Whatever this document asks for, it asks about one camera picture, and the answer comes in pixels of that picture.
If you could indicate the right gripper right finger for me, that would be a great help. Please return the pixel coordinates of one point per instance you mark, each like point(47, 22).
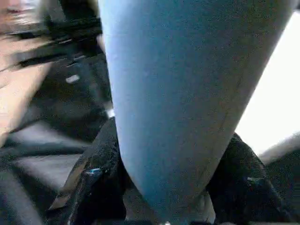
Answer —
point(248, 187)

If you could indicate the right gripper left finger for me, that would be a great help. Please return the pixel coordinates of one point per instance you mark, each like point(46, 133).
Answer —
point(91, 187)

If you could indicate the white plastic table top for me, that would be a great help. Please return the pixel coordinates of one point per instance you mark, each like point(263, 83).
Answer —
point(276, 93)

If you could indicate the white plastic table leg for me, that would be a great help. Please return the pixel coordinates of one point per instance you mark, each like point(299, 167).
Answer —
point(187, 93)

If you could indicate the black work mat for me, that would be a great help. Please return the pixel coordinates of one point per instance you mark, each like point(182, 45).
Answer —
point(56, 103)

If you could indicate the black flat floor base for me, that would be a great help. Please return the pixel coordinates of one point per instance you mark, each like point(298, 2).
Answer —
point(56, 28)

